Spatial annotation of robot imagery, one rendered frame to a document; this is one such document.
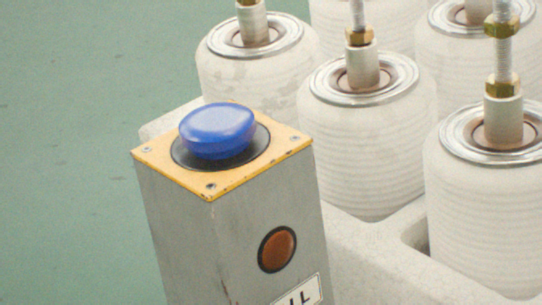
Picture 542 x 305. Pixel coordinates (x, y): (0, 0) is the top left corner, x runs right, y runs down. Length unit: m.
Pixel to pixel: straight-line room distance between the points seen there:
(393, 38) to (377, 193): 0.17
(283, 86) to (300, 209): 0.23
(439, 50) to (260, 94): 0.13
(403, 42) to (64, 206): 0.44
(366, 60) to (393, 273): 0.14
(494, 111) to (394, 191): 0.12
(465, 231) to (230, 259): 0.17
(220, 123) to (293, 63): 0.24
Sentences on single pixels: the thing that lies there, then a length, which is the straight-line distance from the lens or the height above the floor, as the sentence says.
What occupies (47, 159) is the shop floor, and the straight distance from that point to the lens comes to 1.22.
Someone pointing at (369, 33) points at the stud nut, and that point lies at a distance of 0.70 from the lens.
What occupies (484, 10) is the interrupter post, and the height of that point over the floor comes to 0.26.
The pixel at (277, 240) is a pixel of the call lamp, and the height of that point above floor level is 0.27.
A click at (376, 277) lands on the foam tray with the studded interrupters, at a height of 0.17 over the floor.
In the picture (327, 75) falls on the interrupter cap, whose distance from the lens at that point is 0.73.
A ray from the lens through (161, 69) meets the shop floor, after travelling 1.36.
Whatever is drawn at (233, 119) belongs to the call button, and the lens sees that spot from 0.54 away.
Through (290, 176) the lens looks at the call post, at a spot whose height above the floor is 0.30.
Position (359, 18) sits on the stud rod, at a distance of 0.70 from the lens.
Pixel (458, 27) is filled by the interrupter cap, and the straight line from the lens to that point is 0.78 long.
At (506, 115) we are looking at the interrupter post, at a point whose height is 0.27.
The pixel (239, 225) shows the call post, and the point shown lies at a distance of 0.53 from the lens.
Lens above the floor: 0.59
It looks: 32 degrees down
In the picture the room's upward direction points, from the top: 9 degrees counter-clockwise
